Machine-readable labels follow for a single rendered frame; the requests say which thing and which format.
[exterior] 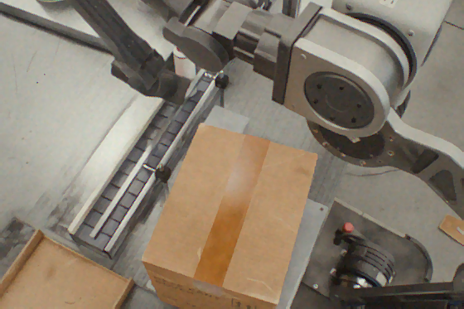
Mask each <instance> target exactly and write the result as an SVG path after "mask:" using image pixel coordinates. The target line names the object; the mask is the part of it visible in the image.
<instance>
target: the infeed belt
mask: <svg viewBox="0 0 464 309"><path fill-rule="evenodd" d="M263 3H264V0H259V3H258V5H259V7H260V8H261V6H262V4H263ZM211 82H212V79H209V78H206V77H205V76H203V77H202V78H201V80H200V82H199V83H198V85H197V86H196V88H197V92H196V95H195V96H193V97H191V98H188V100H187V101H186V102H185V104H184V105H183V107H182V108H181V110H180V112H179V113H178V115H177V116H176V117H175V119H174V120H173V122H172V124H171V125H170V127H169V128H168V130H167V131H166V132H165V134H164V135H163V137H162V139H161V140H160V142H159V143H158V144H157V146H156V147H155V149H154V150H153V153H152V155H151V156H150V157H149V159H148V160H147V162H146V163H147V164H148V165H150V166H152V167H156V168H157V165H158V164H159V162H160V161H161V160H162V158H163V156H164V155H165V153H166V152H167V150H168V148H169V147H170V146H171V144H172V142H173V141H174V139H175V138H176V136H177V134H178V133H179V132H180V130H181V128H182V127H183V125H184V124H185V122H186V120H187V119H188V118H189V116H190V115H191V113H192V111H193V110H194V108H195V107H196V106H197V104H198V102H199V101H200V99H201V97H202V96H203V94H204V93H205V92H206V90H207V88H208V87H209V85H210V83H211ZM175 106H176V104H174V103H173V102H170V101H168V100H165V102H164V103H163V104H162V106H161V108H160V109H159V110H158V111H157V113H156V114H155V116H154V117H153V119H152V121H151V122H150V124H149V125H148V127H147V128H146V130H145V131H144V133H143V135H142V136H141V137H140V138H139V139H138V141H137V143H136V144H135V146H134V147H133V149H132V150H131V152H130V153H129V154H128V155H127V157H126V159H125V160H124V161H123V163H122V165H121V166H120V167H119V169H118V171H117V173H116V174H115V175H114V177H113V179H112V180H111V181H110V182H109V184H108V185H107V186H106V187H105V189H104V191H103V192H102V193H101V195H100V198H99V199H98V200H97V201H96V203H95V204H94V206H93V208H92V209H90V211H89V213H88V215H87V216H86V217H85V219H84V221H83V223H84V224H83V223H82V224H81V225H80V227H79V228H78V229H77V231H76V232H75V234H73V236H75V237H76V238H78V239H80V240H81V241H83V242H85V243H87V244H89V245H91V246H93V247H95V248H97V249H99V250H101V251H103V250H104V249H105V247H106V245H107V244H108V243H109V241H110V240H111V239H112V238H113V236H114V234H115V233H114V232H115V231H116V229H117V228H118V227H119V225H120V224H121V223H122V222H123V220H124V218H125V216H126V215H127V213H128V212H129V211H130V208H131V206H132V205H133V202H134V201H135V200H136V199H137V197H138V196H139V195H140V193H141V192H142V190H143V188H144V186H145V185H146V184H147V182H148V181H149V179H150V178H151V176H152V174H153V172H152V171H149V170H147V169H145V168H143V169H142V170H141V171H140V172H139V174H138V176H137V177H136V179H135V180H134V182H133V184H132V185H131V186H130V187H129V189H128V191H127V192H126V193H125V196H124V198H123V199H122V200H121V202H120V203H119V205H118V207H117V208H116V210H115V211H114V213H113V214H112V215H111V217H110V218H109V221H108V222H107V224H106V225H105V226H104V228H103V229H102V231H101V232H100V234H99V236H98V237H97V239H93V238H91V237H90V234H91V233H92V232H93V230H94V227H95V226H96V225H97V224H98V222H99V220H100V219H101V217H102V216H103V215H104V213H105V212H106V210H107V208H108V207H109V205H110V204H111V202H112V201H113V199H114V197H115V196H116V195H117V194H118V192H119V190H120V189H121V187H122V185H123V184H124V182H125V181H126V180H127V178H128V177H129V175H130V174H131V172H132V171H133V169H134V167H135V166H136V165H137V164H138V162H139V160H140V159H141V157H142V156H143V154H144V153H145V151H147V149H148V147H149V146H150V144H151V143H152V140H153V139H154V137H155V136H156V134H157V132H158V131H159V129H160V128H161V126H162V125H163V124H164V123H165V121H166V120H167V118H168V116H169V115H170V113H171V112H172V110H173V109H174V108H175ZM110 183H111V184H110ZM101 196H102V197H101Z"/></svg>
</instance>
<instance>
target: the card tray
mask: <svg viewBox="0 0 464 309"><path fill-rule="evenodd" d="M134 283H135V282H134V281H133V279H132V278H130V279H129V280H128V279H127V278H124V277H122V276H120V275H118V274H117V273H115V272H113V271H112V270H110V269H108V268H106V267H104V266H102V265H100V264H98V263H96V262H94V261H92V260H90V259H89V258H87V257H85V256H84V255H82V254H80V253H77V252H75V251H74V250H72V249H70V248H68V247H66V246H64V245H63V244H60V243H58V242H57V241H55V240H54V239H52V238H50V237H48V236H46V235H44V234H43V233H42V232H41V231H40V230H39V228H38V229H37V231H36V232H35V233H34V235H32V237H31V240H29V241H28V243H27V244H26V246H25V248H24V249H23V250H22V251H21V252H20V253H19V255H18V257H17V259H16V260H15V262H13V263H12V266H11V267H10V268H9V269H8V271H6V274H5V275H4V277H3V278H2V280H0V309H120V307H121V306H122V305H123V302H124V301H125V299H126V298H127V295H128V293H129V292H130V290H131V288H132V287H133V285H134Z"/></svg>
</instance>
